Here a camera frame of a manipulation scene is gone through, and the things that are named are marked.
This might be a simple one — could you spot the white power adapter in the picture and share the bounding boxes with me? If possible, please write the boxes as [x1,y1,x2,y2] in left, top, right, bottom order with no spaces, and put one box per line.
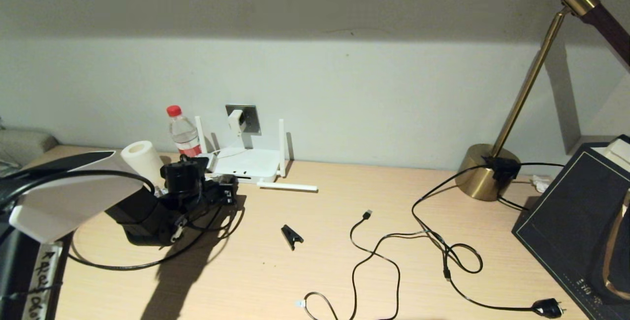
[227,109,247,135]

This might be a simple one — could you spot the black ethernet cable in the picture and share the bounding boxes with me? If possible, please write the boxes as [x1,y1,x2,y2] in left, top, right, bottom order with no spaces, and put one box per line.
[68,175,246,271]

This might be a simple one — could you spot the white router with antennas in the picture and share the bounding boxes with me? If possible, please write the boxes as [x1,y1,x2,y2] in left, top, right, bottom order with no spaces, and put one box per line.
[194,116,319,192]

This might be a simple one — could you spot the clear bottle red cap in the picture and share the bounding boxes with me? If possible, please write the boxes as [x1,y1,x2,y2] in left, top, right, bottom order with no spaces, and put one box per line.
[166,105,202,158]

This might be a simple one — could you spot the black clip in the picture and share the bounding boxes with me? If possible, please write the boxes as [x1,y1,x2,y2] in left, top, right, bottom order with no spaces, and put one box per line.
[281,224,305,251]

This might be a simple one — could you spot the grey cushion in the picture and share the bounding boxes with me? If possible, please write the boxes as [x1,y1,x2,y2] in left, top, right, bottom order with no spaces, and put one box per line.
[0,123,59,163]

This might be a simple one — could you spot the brass desk lamp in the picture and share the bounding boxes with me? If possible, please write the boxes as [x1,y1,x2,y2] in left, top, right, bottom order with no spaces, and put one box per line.
[454,0,630,202]

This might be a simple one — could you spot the black block on lamp base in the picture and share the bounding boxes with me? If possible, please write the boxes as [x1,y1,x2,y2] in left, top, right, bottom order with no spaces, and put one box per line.
[485,157,521,183]

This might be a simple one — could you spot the white box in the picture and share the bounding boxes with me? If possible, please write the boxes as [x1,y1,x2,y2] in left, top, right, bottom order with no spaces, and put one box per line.
[589,139,630,175]

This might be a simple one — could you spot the grey wall socket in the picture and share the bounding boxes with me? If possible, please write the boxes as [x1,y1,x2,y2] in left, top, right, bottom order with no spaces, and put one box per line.
[225,104,261,135]

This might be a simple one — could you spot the black USB cable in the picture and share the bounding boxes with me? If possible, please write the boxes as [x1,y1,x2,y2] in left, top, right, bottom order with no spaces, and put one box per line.
[295,210,401,320]

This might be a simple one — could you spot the black bag gold handle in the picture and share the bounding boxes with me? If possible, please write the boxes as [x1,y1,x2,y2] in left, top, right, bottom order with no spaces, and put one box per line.
[511,135,630,320]

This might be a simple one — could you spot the black lamp power cord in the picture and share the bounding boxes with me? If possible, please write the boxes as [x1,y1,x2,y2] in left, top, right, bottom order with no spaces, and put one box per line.
[412,162,565,319]

